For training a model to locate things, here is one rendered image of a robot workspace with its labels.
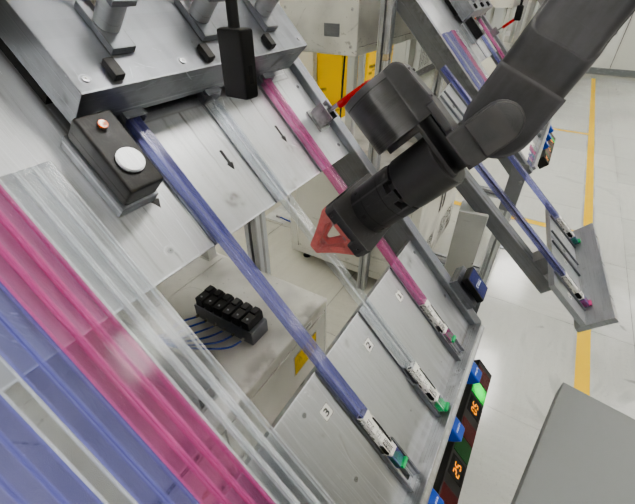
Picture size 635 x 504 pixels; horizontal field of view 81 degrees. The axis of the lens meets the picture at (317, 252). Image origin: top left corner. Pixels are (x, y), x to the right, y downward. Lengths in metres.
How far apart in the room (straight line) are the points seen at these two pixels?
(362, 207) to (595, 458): 0.58
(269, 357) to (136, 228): 0.44
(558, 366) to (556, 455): 1.03
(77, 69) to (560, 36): 0.37
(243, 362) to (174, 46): 0.54
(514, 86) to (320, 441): 0.38
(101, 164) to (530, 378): 1.57
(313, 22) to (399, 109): 1.19
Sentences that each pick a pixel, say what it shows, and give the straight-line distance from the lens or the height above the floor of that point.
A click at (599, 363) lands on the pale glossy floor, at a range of 1.88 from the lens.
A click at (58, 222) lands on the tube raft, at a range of 0.37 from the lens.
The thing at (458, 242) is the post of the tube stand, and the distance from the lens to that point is 0.89.
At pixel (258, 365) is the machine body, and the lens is 0.75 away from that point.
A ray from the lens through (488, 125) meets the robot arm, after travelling 0.33.
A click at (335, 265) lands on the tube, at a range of 0.48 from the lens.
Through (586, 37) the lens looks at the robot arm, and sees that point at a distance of 0.36.
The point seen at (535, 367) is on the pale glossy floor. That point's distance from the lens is 1.73.
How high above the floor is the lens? 1.21
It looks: 36 degrees down
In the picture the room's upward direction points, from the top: straight up
